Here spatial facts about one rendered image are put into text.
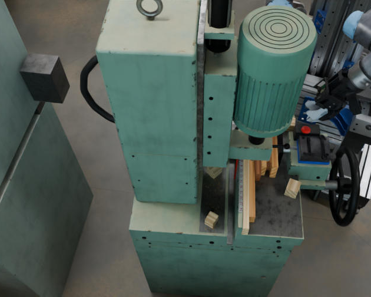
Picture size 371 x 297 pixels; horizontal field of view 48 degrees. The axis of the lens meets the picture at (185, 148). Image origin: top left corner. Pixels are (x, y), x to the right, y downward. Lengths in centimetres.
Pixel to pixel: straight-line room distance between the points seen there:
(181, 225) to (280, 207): 34
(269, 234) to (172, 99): 57
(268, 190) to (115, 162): 135
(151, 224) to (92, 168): 117
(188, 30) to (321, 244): 167
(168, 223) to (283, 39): 77
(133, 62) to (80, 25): 257
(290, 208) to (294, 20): 64
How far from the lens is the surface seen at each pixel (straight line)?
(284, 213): 139
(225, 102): 107
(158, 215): 147
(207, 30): 95
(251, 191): 136
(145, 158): 124
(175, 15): 99
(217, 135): 118
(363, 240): 245
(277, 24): 100
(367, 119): 185
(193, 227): 145
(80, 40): 335
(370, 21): 134
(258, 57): 94
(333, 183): 157
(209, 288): 204
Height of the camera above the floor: 213
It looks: 56 degrees down
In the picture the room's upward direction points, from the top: 3 degrees counter-clockwise
